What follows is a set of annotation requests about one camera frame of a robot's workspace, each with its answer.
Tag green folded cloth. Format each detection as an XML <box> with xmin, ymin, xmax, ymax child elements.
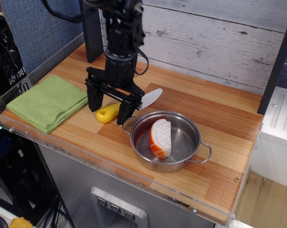
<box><xmin>6</xmin><ymin>75</ymin><xmax>87</xmax><ymax>134</ymax></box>

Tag dark post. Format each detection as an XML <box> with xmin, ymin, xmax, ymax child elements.
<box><xmin>257</xmin><ymin>29</ymin><xmax>287</xmax><ymax>115</ymax></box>
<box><xmin>79</xmin><ymin>0</ymin><xmax>104</xmax><ymax>63</ymax></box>

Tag clear acrylic guard rail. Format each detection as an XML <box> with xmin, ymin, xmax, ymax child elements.
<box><xmin>0</xmin><ymin>33</ymin><xmax>251</xmax><ymax>225</ymax></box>

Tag blue fabric partition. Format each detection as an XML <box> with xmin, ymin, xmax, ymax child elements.
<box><xmin>0</xmin><ymin>0</ymin><xmax>84</xmax><ymax>74</ymax></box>

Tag small steel pot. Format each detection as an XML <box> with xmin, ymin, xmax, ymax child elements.
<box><xmin>126</xmin><ymin>111</ymin><xmax>203</xmax><ymax>172</ymax></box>

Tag dark right post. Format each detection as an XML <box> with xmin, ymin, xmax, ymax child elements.
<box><xmin>257</xmin><ymin>29</ymin><xmax>287</xmax><ymax>115</ymax></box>

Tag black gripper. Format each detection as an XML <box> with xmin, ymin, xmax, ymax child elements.
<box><xmin>86</xmin><ymin>53</ymin><xmax>144</xmax><ymax>125</ymax></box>

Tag yellow handled toy knife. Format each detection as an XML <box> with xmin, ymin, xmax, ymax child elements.
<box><xmin>96</xmin><ymin>88</ymin><xmax>163</xmax><ymax>123</ymax></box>

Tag steel cabinet control panel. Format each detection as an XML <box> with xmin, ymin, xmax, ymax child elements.
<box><xmin>90</xmin><ymin>186</ymin><xmax>149</xmax><ymax>228</ymax></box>

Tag dark left post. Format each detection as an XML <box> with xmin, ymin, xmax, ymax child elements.
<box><xmin>79</xmin><ymin>0</ymin><xmax>104</xmax><ymax>63</ymax></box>

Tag white ribbed appliance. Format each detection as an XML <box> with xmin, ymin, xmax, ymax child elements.
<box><xmin>249</xmin><ymin>87</ymin><xmax>287</xmax><ymax>186</ymax></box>

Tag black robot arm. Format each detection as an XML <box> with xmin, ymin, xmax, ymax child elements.
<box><xmin>85</xmin><ymin>0</ymin><xmax>145</xmax><ymax>125</ymax></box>

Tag orange white toy food slice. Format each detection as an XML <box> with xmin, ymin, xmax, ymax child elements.
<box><xmin>149</xmin><ymin>119</ymin><xmax>172</xmax><ymax>159</ymax></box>

